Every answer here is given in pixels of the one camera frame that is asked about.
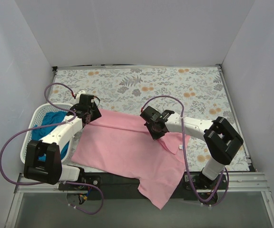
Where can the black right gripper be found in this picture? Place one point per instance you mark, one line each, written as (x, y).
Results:
(150, 127)

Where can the blue t shirt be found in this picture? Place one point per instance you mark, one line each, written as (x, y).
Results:
(50, 118)

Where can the white plastic laundry basket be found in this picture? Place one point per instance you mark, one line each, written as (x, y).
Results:
(36, 121)

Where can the pink t shirt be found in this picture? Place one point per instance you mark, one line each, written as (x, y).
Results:
(120, 144)

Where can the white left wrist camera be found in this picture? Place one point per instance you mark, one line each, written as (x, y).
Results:
(76, 95)

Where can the floral patterned table cloth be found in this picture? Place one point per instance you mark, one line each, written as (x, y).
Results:
(198, 92)

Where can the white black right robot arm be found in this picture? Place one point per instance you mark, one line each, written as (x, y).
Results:
(222, 140)

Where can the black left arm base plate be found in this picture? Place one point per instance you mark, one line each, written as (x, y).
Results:
(86, 179)

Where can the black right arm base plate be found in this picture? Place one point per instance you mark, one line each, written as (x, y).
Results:
(194, 184)

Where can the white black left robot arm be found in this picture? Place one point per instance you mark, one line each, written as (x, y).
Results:
(43, 162)

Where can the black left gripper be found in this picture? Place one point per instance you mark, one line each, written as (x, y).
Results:
(92, 114)

